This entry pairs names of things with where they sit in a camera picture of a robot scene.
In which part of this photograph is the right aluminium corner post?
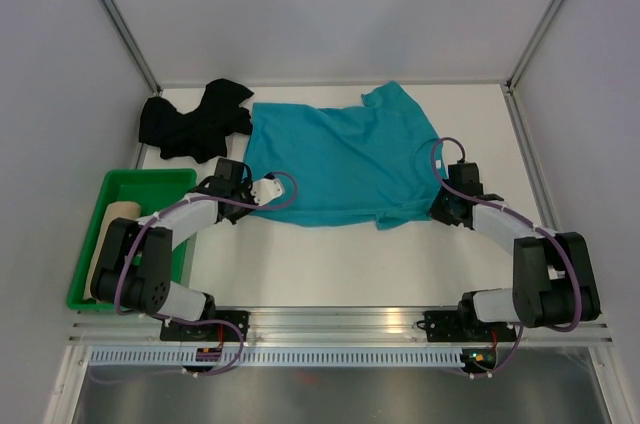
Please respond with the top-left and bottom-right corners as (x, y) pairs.
(504, 0), (567, 94)

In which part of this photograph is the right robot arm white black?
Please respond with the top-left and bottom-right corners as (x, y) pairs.
(429, 161), (601, 339)

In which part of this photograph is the white slotted cable duct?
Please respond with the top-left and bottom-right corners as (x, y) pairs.
(90, 346), (495, 368)

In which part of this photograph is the aluminium corner post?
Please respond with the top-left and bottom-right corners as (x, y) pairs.
(504, 0), (567, 94)
(98, 0), (162, 95)

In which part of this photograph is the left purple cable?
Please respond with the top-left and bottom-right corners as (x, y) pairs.
(89, 171), (300, 385)

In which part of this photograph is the teal t-shirt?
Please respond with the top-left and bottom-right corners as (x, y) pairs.
(244, 81), (441, 230)

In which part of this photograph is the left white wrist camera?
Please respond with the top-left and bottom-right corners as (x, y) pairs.
(251, 177), (285, 207)

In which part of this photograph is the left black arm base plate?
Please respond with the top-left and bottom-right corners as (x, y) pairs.
(160, 309), (251, 343)

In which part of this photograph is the rolled beige t-shirt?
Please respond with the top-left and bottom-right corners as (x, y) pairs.
(83, 201), (141, 300)

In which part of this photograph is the black t-shirt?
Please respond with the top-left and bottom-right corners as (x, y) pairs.
(138, 78), (254, 164)

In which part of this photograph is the purple cable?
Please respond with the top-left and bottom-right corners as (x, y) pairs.
(89, 171), (300, 385)
(430, 136), (584, 380)

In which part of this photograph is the left aluminium corner post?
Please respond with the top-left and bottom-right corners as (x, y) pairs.
(98, 0), (162, 95)

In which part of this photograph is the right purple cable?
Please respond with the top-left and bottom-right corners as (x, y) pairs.
(430, 136), (584, 380)

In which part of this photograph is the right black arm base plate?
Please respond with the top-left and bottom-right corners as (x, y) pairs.
(415, 310), (517, 343)

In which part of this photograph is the green plastic tray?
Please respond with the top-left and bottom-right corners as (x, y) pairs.
(66, 168), (197, 312)

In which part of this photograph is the aluminium frame rail front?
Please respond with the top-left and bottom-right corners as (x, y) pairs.
(68, 306), (614, 345)

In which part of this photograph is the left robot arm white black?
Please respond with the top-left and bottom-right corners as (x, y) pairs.
(90, 158), (255, 344)

